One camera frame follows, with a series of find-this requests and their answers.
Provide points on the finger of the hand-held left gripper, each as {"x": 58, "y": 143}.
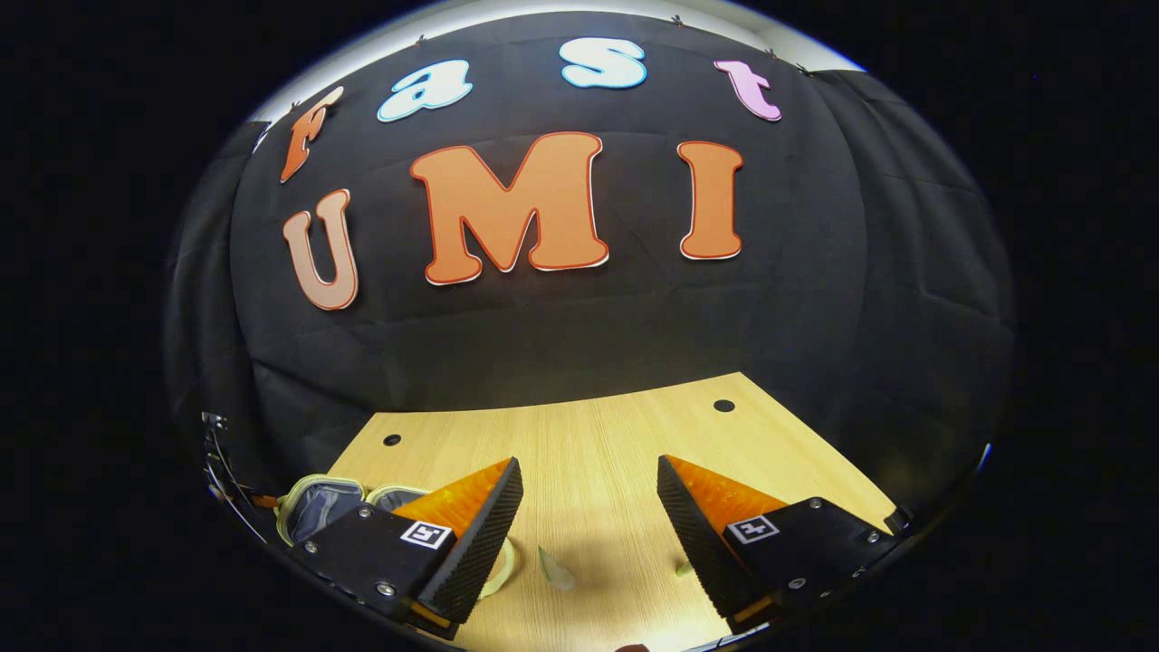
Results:
{"x": 263, "y": 501}

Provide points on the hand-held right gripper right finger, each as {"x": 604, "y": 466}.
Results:
{"x": 693, "y": 534}

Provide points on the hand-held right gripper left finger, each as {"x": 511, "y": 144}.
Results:
{"x": 489, "y": 534}

